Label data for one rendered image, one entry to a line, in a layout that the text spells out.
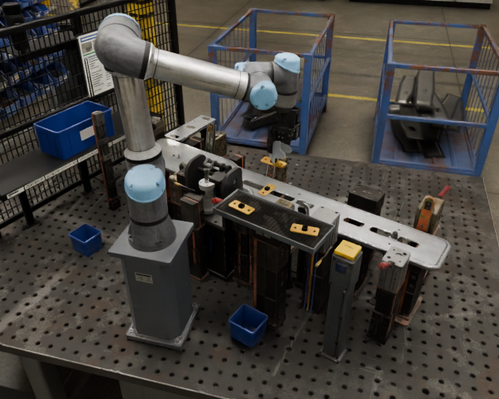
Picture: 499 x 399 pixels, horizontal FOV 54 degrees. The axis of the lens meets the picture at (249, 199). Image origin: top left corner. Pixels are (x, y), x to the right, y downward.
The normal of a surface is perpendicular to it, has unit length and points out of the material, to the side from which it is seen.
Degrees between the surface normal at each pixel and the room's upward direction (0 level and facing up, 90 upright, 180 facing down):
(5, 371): 0
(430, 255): 0
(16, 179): 0
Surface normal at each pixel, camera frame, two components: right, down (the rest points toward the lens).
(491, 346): 0.00, -0.83
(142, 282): -0.26, 0.55
